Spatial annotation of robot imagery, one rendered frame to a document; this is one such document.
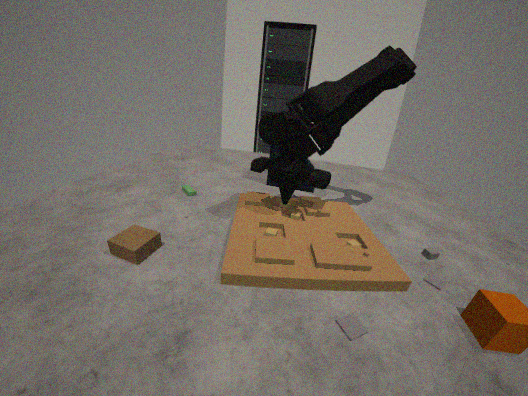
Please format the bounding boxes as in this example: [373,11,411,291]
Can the orange cube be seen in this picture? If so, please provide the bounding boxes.
[461,289,528,354]

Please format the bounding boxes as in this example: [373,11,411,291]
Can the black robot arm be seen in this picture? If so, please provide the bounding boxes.
[258,45,416,184]

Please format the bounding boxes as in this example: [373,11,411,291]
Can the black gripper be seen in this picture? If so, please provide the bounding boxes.
[250,143,331,205]

